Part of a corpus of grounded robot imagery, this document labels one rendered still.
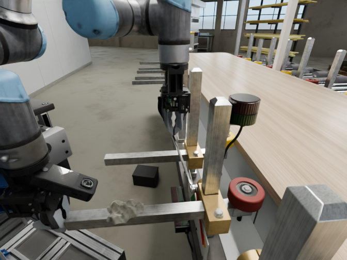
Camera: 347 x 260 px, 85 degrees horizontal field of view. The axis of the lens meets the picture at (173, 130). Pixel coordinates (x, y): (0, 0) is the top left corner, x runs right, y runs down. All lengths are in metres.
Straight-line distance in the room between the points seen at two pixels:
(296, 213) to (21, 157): 0.38
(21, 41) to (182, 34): 0.45
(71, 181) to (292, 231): 0.37
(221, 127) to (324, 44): 11.50
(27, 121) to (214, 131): 0.33
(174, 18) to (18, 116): 0.33
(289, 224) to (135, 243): 1.30
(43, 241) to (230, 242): 1.02
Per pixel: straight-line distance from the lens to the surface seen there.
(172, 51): 0.45
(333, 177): 0.64
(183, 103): 0.47
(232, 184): 0.49
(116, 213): 0.49
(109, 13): 0.36
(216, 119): 0.38
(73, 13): 0.37
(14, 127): 0.38
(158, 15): 0.46
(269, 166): 0.59
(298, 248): 0.21
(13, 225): 0.80
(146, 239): 1.46
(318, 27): 11.74
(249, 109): 0.38
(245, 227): 0.78
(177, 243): 1.43
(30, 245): 1.41
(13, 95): 0.37
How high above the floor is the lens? 1.24
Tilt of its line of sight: 29 degrees down
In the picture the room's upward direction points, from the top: straight up
